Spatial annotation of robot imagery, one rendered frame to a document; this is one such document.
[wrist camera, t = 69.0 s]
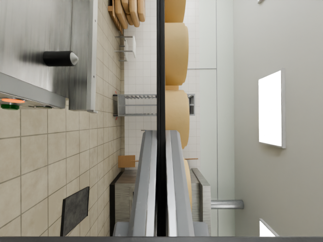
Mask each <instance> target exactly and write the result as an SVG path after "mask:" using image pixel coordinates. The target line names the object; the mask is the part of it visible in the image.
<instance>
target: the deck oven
mask: <svg viewBox="0 0 323 242"><path fill-rule="evenodd" d="M189 171H190V178H191V190H192V220H193V222H206V223H207V224H208V229H209V234H210V236H211V186H210V184H209V183H208V182H207V180H206V179H205V178H204V176H203V175H202V174H201V172H200V171H199V170H198V168H191V169H190V170H189ZM136 176H137V170H125V171H124V172H120V173H119V174H118V175H117V176H116V178H115V179H114V180H113V181H112V182H111V184H110V236H113V231H114V226H115V224H116V223H117V222H130V215H131V208H132V202H133V195H134V189H135V183H136Z"/></svg>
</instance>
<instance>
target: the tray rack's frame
mask: <svg viewBox="0 0 323 242"><path fill-rule="evenodd" d="M156 95H157V94H118V95H117V101H118V116H117V117H119V116H123V117H124V116H157V115H123V114H125V107H126V106H156V105H157V104H155V105H126V104H125V98H124V97H122V96H156ZM187 95H191V96H192V95H193V96H192V97H191V98H189V113H192V114H190V116H195V94H187Z"/></svg>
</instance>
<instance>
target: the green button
mask: <svg viewBox="0 0 323 242"><path fill-rule="evenodd" d="M0 107H1V108H2V109H7V110H18V109H19V107H20V106H17V105H5V104H3V105H1V106H0Z"/></svg>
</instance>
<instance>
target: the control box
mask: <svg viewBox="0 0 323 242"><path fill-rule="evenodd" d="M65 98H66V97H63V96H60V95H58V94H56V93H53V92H50V91H48V90H45V89H42V88H40V87H37V86H34V85H32V84H29V83H26V82H24V81H21V80H18V79H16V78H13V77H11V76H8V75H5V74H3V73H0V106H1V105H3V104H5V105H17V106H20V107H19V109H39V108H36V107H49V108H52V109H64V108H65ZM2 99H14V100H21V101H24V103H13V102H6V101H2Z"/></svg>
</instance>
